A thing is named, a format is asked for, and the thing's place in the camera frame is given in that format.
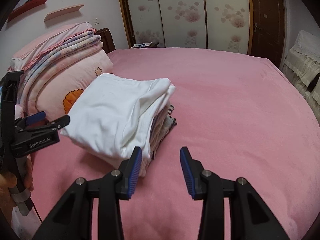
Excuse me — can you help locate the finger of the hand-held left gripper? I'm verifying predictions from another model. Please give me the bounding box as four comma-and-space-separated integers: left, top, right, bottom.
15, 111, 47, 130
15, 115, 71, 140

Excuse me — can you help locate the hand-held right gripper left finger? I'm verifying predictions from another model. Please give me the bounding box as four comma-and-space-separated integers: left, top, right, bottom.
32, 146, 143, 240

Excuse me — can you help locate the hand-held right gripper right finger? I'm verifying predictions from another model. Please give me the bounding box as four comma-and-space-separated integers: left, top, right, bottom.
179, 147, 292, 240

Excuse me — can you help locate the white printed sweatshirt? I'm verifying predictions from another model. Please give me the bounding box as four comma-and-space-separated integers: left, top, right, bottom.
60, 73, 177, 171

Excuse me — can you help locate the person's left hand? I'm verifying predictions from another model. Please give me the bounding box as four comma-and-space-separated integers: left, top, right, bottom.
0, 159, 34, 202

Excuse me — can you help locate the beige folded garment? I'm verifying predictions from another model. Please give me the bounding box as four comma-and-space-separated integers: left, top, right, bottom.
140, 115, 171, 178

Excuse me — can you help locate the pastel striped folded quilt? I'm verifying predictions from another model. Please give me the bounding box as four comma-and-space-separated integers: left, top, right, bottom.
19, 29, 103, 107

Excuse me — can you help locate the pink frilled pillow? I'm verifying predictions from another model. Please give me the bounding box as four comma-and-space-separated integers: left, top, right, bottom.
9, 22, 97, 72

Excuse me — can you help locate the pink bed blanket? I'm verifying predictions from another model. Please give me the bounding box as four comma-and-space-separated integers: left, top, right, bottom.
12, 47, 320, 240

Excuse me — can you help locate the dark wooden headboard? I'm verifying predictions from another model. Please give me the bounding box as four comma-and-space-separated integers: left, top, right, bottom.
96, 28, 117, 54

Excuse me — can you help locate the cream lace covered furniture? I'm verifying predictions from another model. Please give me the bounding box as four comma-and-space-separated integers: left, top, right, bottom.
280, 30, 320, 123

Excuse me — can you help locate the floral sliding door wardrobe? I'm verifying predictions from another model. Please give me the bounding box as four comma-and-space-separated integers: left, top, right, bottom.
115, 0, 253, 56

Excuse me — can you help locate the brown wooden door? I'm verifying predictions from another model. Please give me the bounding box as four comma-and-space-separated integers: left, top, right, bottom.
247, 0, 287, 68

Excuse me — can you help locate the pink wall shelf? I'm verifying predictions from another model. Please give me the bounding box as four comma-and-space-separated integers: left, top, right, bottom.
44, 3, 85, 23

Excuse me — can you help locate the red wall shelf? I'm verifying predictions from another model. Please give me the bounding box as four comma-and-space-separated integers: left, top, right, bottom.
7, 0, 50, 23

